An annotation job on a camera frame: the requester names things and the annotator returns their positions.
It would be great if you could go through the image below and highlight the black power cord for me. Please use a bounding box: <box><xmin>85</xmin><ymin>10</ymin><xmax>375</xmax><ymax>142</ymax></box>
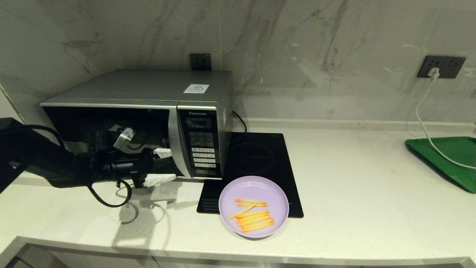
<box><xmin>232</xmin><ymin>111</ymin><xmax>248</xmax><ymax>144</ymax></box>

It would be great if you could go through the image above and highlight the small dark wall socket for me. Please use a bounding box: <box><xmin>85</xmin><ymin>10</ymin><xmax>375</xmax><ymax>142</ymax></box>
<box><xmin>189</xmin><ymin>54</ymin><xmax>212</xmax><ymax>72</ymax></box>

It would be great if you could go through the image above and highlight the white charger cable with plug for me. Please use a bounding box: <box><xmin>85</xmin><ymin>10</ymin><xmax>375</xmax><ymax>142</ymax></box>
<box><xmin>415</xmin><ymin>68</ymin><xmax>476</xmax><ymax>170</ymax></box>

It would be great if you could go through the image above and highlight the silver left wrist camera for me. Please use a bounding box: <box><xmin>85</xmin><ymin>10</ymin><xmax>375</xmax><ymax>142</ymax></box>
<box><xmin>113</xmin><ymin>127</ymin><xmax>134</xmax><ymax>150</ymax></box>

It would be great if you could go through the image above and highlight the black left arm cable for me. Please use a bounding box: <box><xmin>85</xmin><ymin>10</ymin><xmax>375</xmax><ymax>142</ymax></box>
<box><xmin>87</xmin><ymin>179</ymin><xmax>133</xmax><ymax>208</ymax></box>

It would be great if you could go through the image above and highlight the green plastic tray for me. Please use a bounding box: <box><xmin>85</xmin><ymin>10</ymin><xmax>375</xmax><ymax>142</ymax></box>
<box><xmin>405</xmin><ymin>137</ymin><xmax>476</xmax><ymax>194</ymax></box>

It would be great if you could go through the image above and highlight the dark glass microwave door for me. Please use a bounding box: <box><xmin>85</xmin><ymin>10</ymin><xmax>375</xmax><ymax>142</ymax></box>
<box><xmin>42</xmin><ymin>106</ymin><xmax>191</xmax><ymax>179</ymax></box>

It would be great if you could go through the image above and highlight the purple plastic plate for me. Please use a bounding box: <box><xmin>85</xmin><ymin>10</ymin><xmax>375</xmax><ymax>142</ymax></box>
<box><xmin>219</xmin><ymin>176</ymin><xmax>289</xmax><ymax>239</ymax></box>

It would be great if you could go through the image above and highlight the silver microwave oven body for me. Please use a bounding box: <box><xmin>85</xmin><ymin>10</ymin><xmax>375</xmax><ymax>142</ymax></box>
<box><xmin>40</xmin><ymin>70</ymin><xmax>233</xmax><ymax>180</ymax></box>

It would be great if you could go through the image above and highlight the wide dark wall socket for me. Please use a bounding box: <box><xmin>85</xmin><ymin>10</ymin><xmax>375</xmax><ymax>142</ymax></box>
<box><xmin>416</xmin><ymin>56</ymin><xmax>466</xmax><ymax>79</ymax></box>

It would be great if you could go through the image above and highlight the black induction cooktop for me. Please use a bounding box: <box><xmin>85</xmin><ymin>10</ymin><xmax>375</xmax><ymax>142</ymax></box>
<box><xmin>196</xmin><ymin>133</ymin><xmax>304</xmax><ymax>218</ymax></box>

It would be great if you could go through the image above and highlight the beige cabinet front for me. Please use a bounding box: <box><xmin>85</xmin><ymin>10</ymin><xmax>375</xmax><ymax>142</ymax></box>
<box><xmin>6</xmin><ymin>244</ymin><xmax>465</xmax><ymax>268</ymax></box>

